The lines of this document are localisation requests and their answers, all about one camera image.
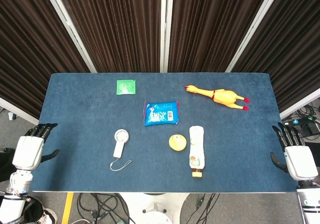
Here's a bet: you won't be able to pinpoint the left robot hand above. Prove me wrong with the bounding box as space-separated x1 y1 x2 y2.
12 123 60 171

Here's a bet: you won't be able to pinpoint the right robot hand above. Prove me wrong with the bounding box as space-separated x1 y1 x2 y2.
270 122 320 181

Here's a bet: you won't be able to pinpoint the white handheld fan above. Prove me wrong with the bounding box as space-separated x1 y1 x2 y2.
109 129 132 172

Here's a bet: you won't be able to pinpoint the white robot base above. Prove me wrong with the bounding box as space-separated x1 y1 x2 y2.
117 192 191 224

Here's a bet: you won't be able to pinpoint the black power adapter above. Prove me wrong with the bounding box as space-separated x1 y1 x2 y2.
301 122 320 136

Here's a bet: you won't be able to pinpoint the black and white shoe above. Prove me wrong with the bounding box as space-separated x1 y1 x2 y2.
37 207 59 224

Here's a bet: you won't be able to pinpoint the yellow floor tape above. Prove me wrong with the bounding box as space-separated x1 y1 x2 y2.
61 192 75 224

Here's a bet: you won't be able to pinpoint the yellow rubber chicken toy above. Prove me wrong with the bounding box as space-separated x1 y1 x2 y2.
184 84 251 111

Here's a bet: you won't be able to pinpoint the white squeeze bottle yellow cap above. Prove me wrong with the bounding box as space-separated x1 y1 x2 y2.
188 125 207 178

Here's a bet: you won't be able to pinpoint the green sachet packet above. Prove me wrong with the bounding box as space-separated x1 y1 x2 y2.
116 79 137 95

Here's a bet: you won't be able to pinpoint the yellow cone-shaped toy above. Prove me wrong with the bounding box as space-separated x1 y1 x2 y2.
168 133 187 151

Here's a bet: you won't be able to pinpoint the blue felt table mat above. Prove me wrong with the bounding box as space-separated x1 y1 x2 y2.
29 73 300 193

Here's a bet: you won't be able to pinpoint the blue snack bag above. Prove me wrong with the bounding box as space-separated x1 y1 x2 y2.
143 100 181 127

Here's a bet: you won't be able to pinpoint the brown pleated curtain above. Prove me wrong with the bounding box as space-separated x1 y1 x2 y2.
0 0 320 119

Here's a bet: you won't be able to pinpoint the black floor cables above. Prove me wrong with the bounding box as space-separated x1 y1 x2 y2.
76 193 131 224

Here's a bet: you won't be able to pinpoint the white partition frame post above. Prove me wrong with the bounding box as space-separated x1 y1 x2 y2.
159 0 175 73

